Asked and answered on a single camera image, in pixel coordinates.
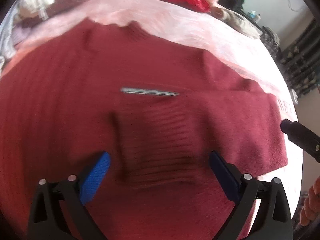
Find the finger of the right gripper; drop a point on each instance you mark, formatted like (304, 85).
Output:
(302, 137)

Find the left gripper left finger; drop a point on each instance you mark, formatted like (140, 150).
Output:
(46, 219)

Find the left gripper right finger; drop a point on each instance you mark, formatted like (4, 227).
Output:
(273, 220)

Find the dark red knit sweater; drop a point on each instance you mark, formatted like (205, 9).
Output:
(157, 107)

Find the person's right hand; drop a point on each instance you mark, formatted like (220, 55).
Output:
(310, 209)

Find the dark patterned curtain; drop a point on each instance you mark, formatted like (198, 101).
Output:
(299, 62)

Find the pink floral bed blanket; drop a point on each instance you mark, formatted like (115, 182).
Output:
(248, 57)

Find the beige garment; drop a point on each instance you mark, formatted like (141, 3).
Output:
(235, 21)

